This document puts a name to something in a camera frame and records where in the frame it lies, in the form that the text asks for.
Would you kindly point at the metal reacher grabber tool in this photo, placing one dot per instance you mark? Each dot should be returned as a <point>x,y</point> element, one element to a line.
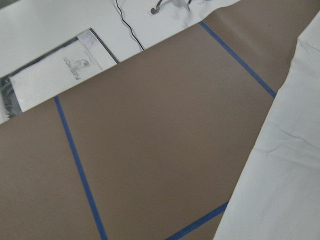
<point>165,4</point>

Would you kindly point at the plastic garment bag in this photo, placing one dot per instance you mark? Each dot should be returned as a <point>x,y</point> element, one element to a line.
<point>54,72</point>

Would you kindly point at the white printed t-shirt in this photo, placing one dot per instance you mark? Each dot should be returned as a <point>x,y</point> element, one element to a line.
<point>277,196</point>

